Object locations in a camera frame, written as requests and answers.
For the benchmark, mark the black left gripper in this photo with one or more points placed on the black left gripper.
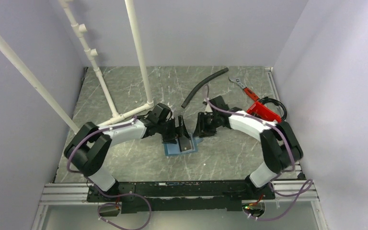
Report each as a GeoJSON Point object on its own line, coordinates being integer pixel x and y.
{"type": "Point", "coordinates": [175, 133]}

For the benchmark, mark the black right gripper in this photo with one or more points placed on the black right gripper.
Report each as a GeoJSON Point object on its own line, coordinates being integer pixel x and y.
{"type": "Point", "coordinates": [202, 130]}

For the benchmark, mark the blue card holder wallet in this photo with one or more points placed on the blue card holder wallet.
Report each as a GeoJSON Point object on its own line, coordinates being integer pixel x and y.
{"type": "Point", "coordinates": [171, 149]}

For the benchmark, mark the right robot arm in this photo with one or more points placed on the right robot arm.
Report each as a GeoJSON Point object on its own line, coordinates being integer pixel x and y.
{"type": "Point", "coordinates": [254, 127]}

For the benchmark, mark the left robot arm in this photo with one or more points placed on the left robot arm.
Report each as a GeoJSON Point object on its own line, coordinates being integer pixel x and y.
{"type": "Point", "coordinates": [88, 149]}

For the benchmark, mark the red plastic bin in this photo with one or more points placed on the red plastic bin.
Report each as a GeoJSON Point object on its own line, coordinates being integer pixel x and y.
{"type": "Point", "coordinates": [259, 110]}

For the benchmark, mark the black base bar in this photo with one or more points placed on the black base bar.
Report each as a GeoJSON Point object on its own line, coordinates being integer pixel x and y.
{"type": "Point", "coordinates": [229, 195]}

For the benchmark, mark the red-handled adjustable wrench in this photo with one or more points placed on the red-handled adjustable wrench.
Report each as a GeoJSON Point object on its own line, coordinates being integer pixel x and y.
{"type": "Point", "coordinates": [245, 89]}

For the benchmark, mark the aluminium rail at right edge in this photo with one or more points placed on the aluminium rail at right edge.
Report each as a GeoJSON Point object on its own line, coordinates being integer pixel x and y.
{"type": "Point", "coordinates": [282, 117]}

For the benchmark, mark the aluminium rail at front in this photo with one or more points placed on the aluminium rail at front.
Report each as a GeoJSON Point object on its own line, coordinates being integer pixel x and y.
{"type": "Point", "coordinates": [85, 193]}

